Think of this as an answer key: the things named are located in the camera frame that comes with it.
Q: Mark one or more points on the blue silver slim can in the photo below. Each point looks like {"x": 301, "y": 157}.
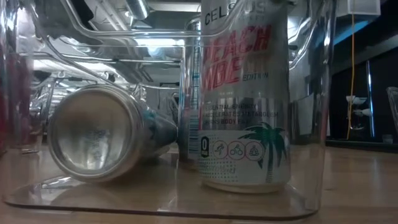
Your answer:
{"x": 189, "y": 93}

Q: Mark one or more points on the white slim can black top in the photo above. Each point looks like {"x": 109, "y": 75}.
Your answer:
{"x": 245, "y": 93}

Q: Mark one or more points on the clear plastic bin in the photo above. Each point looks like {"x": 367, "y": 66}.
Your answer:
{"x": 393, "y": 109}
{"x": 155, "y": 203}

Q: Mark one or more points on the white board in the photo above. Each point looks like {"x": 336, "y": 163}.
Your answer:
{"x": 363, "y": 7}

